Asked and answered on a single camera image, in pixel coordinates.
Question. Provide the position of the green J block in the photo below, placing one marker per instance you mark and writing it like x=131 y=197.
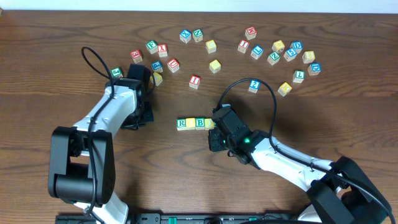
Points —
x=117 y=72

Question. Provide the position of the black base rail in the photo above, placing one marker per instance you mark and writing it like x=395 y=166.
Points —
x=156 y=218

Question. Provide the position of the blue P block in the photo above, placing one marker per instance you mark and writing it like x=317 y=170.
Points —
x=157 y=66

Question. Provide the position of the red G block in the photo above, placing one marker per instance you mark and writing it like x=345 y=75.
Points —
x=136 y=56

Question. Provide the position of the yellow 8 block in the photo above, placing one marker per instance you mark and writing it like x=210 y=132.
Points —
x=308 y=57

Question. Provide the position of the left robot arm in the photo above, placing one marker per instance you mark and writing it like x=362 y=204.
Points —
x=82 y=170

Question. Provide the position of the red I block near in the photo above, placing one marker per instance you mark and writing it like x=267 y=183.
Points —
x=194 y=81

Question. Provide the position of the blue d block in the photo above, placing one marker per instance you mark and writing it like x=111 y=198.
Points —
x=314 y=69
x=296 y=46

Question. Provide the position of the red I block far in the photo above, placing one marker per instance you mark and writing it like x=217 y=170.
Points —
x=243 y=46

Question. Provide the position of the red U block far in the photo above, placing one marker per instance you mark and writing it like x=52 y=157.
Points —
x=173 y=65

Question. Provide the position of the red i block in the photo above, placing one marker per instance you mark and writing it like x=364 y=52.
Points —
x=194 y=81
x=243 y=46

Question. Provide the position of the yellow block far right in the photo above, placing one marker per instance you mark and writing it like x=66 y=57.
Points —
x=278 y=46

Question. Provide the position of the blue 2 block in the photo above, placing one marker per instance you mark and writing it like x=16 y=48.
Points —
x=254 y=86

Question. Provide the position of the blue D block right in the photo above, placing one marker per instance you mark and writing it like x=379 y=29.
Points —
x=314 y=69

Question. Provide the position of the blue 5 block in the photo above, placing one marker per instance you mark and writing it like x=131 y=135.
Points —
x=290 y=54

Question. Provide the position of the blue D block far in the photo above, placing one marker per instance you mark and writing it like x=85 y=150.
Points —
x=296 y=46

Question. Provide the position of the green R block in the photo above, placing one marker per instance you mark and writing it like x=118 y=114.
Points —
x=181 y=124

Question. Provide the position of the green 7 block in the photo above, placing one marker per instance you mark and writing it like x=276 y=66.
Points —
x=298 y=76

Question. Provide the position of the green F block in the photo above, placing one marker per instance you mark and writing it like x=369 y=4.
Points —
x=152 y=46

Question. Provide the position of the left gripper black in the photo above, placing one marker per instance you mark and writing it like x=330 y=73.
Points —
x=146 y=113

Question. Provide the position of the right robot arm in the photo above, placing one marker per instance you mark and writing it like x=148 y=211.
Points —
x=339 y=192

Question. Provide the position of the yellow C block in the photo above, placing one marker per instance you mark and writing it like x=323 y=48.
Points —
x=211 y=46

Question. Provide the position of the yellow block centre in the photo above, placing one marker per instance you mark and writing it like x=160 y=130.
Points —
x=215 y=66

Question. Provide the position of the red Y block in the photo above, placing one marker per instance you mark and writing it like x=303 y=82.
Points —
x=162 y=50

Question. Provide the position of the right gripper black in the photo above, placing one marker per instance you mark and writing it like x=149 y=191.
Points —
x=214 y=140

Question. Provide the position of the green N block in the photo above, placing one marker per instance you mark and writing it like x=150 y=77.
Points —
x=197 y=35

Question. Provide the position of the yellow K block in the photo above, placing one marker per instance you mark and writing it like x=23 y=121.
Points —
x=284 y=89

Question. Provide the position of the blue X block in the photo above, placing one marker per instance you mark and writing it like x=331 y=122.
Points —
x=185 y=36

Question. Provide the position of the green Z block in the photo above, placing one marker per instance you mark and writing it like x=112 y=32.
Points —
x=273 y=58

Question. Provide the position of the blue L block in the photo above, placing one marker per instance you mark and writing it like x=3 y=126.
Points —
x=256 y=52

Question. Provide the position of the yellow block left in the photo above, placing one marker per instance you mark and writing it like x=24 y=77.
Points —
x=156 y=78

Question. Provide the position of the green B block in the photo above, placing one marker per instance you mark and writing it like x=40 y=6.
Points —
x=199 y=123

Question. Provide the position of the yellow O block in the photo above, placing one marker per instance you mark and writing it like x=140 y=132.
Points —
x=209 y=124
x=190 y=123

